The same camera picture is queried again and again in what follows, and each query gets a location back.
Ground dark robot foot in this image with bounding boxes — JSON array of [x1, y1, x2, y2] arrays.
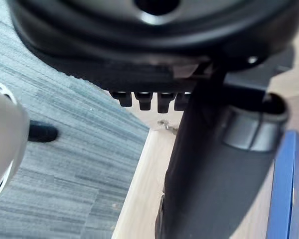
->
[[27, 120, 59, 143]]

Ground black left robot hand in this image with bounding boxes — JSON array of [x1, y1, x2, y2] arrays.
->
[[8, 0, 299, 239]]

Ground light wooden cabinet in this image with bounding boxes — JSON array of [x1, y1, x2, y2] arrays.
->
[[110, 64, 299, 239]]

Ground blue folder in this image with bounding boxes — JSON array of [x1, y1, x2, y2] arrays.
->
[[265, 130, 299, 239]]

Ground small metal key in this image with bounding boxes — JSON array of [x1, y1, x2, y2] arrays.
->
[[157, 119, 178, 133]]

